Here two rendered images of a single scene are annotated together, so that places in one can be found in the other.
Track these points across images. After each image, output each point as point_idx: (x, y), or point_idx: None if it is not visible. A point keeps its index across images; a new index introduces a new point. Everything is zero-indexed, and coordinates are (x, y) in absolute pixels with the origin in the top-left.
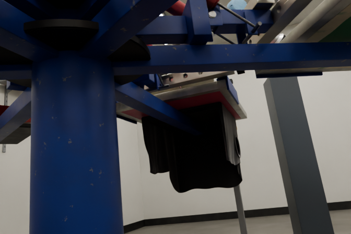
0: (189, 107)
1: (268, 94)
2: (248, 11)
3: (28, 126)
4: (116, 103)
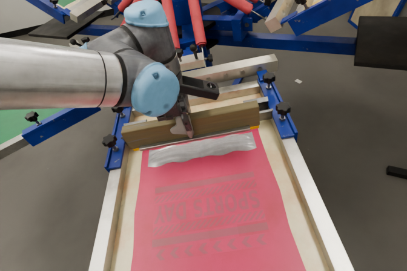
0: (184, 143)
1: None
2: None
3: (354, 56)
4: (256, 80)
